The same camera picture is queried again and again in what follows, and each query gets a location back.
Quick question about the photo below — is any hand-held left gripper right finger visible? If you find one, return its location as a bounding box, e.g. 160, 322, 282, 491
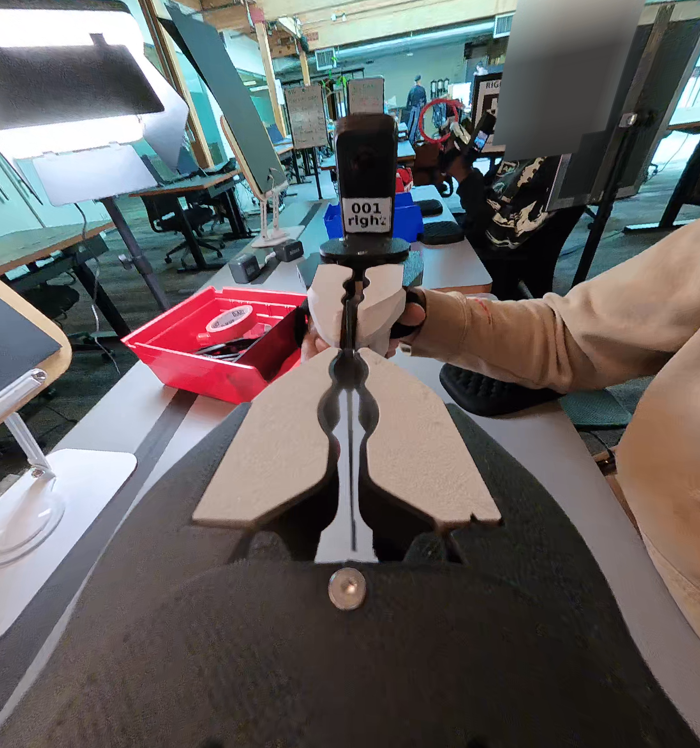
354, 348, 504, 533

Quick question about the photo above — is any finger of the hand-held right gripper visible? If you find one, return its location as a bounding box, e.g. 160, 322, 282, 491
354, 265, 407, 357
307, 265, 352, 351

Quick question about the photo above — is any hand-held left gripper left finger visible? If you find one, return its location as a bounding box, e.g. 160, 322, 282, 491
192, 348, 351, 531

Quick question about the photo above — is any thin black stick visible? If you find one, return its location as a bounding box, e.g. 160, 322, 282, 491
339, 275, 367, 553

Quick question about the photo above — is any red tape roll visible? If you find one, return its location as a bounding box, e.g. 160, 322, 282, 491
205, 304, 255, 339

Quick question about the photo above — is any person's right forearm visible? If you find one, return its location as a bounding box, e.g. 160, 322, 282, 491
405, 207, 700, 393

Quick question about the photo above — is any person's right hand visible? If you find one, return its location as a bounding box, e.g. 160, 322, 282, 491
300, 290, 428, 363

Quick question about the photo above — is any easel whiteboard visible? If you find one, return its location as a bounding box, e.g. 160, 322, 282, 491
348, 78, 386, 115
284, 83, 329, 150

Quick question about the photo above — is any blue plastic bin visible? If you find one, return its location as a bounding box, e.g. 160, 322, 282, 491
323, 193, 425, 242

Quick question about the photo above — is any red hoop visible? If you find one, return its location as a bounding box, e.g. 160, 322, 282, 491
418, 98, 462, 144

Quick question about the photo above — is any grey table with wooden edge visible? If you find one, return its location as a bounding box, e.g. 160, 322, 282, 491
411, 184, 494, 295

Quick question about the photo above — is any wooden easel stand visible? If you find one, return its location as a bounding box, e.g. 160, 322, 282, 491
249, 178, 292, 249

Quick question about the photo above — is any printed tag poster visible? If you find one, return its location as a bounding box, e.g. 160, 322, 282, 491
469, 73, 503, 126

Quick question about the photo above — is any grey upright panel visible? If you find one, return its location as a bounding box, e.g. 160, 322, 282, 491
162, 0, 290, 199

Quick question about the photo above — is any black office chair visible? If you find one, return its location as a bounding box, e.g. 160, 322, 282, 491
142, 193, 225, 272

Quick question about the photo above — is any background wooden desk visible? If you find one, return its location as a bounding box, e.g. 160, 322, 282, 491
129, 169, 251, 272
0, 221, 117, 340

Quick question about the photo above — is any person's beige hoodie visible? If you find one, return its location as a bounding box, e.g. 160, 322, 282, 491
615, 318, 700, 676

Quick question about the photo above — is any black panel on tripod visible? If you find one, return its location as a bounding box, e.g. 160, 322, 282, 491
551, 3, 700, 287

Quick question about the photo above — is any studio light panel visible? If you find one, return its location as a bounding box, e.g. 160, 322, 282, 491
0, 0, 190, 206

